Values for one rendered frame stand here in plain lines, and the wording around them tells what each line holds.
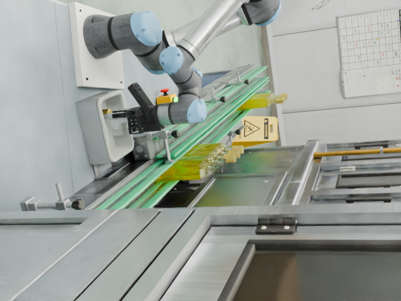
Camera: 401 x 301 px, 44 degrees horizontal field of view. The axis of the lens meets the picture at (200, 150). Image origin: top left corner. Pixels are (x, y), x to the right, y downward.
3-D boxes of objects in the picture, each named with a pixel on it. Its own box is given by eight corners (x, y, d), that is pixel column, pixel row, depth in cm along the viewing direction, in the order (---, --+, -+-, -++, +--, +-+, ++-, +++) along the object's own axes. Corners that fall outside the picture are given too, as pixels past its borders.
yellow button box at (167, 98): (157, 113, 222) (172, 111, 219) (154, 97, 220) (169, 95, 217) (163, 109, 228) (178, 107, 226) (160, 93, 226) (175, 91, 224)
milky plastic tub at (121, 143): (91, 165, 170) (112, 163, 166) (75, 101, 164) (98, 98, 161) (115, 150, 185) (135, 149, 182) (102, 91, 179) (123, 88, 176)
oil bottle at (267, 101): (236, 110, 292) (283, 106, 282) (234, 101, 290) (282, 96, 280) (238, 108, 297) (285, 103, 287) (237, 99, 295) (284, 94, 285)
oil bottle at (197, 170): (155, 181, 187) (207, 179, 179) (152, 168, 185) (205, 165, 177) (161, 177, 192) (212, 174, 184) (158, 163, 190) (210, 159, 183)
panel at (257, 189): (107, 300, 133) (227, 306, 121) (105, 290, 133) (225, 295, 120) (210, 181, 214) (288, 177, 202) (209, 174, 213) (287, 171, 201)
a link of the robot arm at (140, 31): (114, 7, 167) (150, 0, 162) (132, 31, 178) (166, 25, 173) (108, 36, 162) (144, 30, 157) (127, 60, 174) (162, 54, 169)
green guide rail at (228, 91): (151, 140, 185) (171, 138, 182) (151, 137, 185) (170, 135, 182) (256, 68, 342) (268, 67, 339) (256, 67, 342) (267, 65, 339)
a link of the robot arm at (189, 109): (209, 104, 165) (206, 126, 162) (178, 107, 169) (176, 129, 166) (200, 92, 159) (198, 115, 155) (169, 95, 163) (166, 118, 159)
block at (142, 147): (133, 161, 185) (150, 160, 183) (128, 137, 183) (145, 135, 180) (137, 158, 189) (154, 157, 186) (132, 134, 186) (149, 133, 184)
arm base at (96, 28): (80, 13, 165) (105, 8, 162) (103, 16, 179) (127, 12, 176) (86, 58, 167) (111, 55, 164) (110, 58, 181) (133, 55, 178)
